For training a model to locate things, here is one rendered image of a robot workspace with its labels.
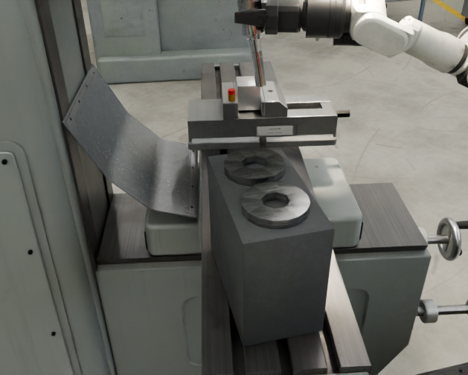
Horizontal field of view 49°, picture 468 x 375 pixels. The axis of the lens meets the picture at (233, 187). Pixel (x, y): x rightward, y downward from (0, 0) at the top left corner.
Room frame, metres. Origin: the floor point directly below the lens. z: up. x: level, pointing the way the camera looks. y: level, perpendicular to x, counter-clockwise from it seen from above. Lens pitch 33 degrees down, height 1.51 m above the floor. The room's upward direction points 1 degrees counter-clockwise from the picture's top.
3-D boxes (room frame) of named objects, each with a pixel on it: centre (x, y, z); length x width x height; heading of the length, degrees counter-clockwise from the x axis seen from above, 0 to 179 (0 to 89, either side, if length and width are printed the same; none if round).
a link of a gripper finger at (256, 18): (1.02, -0.04, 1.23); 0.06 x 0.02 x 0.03; 83
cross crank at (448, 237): (1.07, -0.54, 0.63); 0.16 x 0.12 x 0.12; 93
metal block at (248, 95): (1.12, -0.04, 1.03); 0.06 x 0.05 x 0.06; 2
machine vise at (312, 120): (1.12, -0.07, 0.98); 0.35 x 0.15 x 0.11; 92
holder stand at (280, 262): (0.60, -0.04, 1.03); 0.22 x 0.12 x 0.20; 13
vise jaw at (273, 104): (1.13, -0.09, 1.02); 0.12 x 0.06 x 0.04; 2
